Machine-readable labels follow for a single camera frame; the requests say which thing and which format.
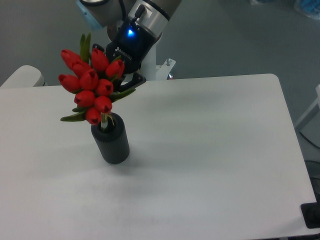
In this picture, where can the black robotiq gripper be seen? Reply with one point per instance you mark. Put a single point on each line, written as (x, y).
(131, 43)

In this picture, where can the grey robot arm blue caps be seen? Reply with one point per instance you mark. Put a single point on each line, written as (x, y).
(152, 15)

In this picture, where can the white chair back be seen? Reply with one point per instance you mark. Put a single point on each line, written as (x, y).
(25, 76)

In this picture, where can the dark grey ribbed vase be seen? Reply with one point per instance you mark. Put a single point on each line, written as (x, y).
(113, 143)

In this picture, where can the black device at table edge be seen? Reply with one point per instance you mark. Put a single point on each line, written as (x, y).
(311, 214)

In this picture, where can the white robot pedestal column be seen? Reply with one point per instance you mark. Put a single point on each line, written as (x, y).
(153, 72)

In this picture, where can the white furniture frame right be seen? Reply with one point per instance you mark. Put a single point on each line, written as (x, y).
(307, 116)

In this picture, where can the red tulip bouquet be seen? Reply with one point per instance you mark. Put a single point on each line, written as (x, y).
(94, 81)

